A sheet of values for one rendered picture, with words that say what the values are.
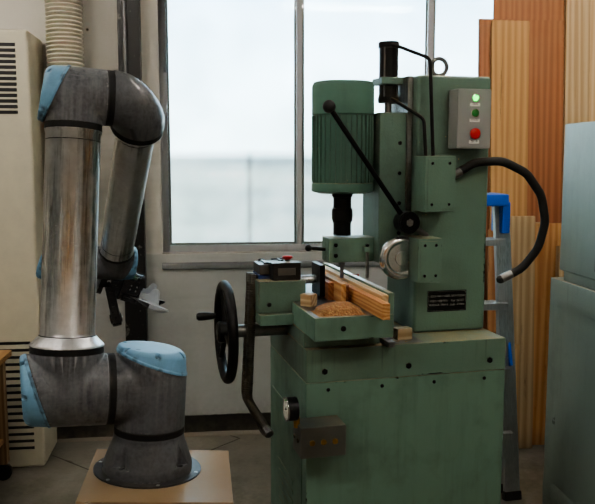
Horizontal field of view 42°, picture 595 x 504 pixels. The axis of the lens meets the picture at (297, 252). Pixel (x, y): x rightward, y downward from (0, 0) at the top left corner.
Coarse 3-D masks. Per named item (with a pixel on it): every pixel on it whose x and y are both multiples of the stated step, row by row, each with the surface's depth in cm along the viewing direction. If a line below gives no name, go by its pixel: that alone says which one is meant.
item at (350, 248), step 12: (324, 240) 222; (336, 240) 219; (348, 240) 220; (360, 240) 220; (372, 240) 221; (324, 252) 223; (336, 252) 219; (348, 252) 220; (360, 252) 221; (372, 252) 222
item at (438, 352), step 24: (288, 336) 219; (432, 336) 216; (456, 336) 216; (480, 336) 216; (288, 360) 220; (312, 360) 201; (336, 360) 203; (360, 360) 205; (384, 360) 206; (408, 360) 208; (432, 360) 210; (456, 360) 212; (480, 360) 213; (504, 360) 215
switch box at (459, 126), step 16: (464, 96) 208; (480, 96) 210; (464, 112) 209; (480, 112) 210; (448, 128) 214; (464, 128) 210; (480, 128) 211; (448, 144) 215; (464, 144) 210; (480, 144) 211
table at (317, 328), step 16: (320, 304) 210; (256, 320) 215; (272, 320) 211; (288, 320) 212; (304, 320) 201; (320, 320) 192; (336, 320) 193; (352, 320) 194; (368, 320) 195; (384, 320) 196; (320, 336) 193; (336, 336) 194; (352, 336) 195; (368, 336) 196; (384, 336) 197
